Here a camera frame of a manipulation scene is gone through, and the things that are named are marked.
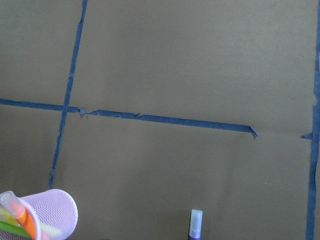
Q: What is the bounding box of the pink mesh pen holder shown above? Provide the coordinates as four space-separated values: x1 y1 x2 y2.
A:
0 189 78 240

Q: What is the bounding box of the purple highlighter pen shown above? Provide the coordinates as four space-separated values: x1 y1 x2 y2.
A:
188 209 203 240

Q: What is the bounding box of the green highlighter pen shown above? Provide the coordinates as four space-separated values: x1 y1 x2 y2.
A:
0 222 30 238

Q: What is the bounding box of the orange highlighter pen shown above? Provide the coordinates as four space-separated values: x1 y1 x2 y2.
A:
0 191 37 240

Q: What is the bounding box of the yellow highlighter pen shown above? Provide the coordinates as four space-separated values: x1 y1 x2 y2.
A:
0 206 62 238

